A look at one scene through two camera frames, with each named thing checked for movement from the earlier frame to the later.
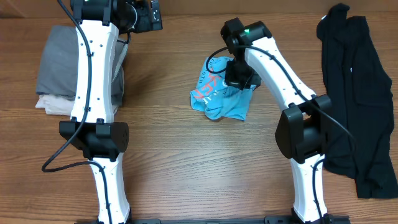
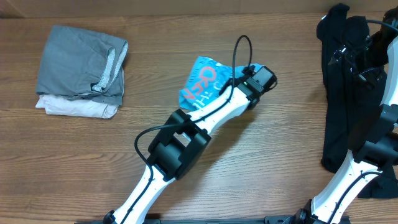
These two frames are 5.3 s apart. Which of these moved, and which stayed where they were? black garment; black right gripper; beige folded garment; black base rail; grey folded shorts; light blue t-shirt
Moved: black right gripper; light blue t-shirt
Stayed: black garment; grey folded shorts; black base rail; beige folded garment
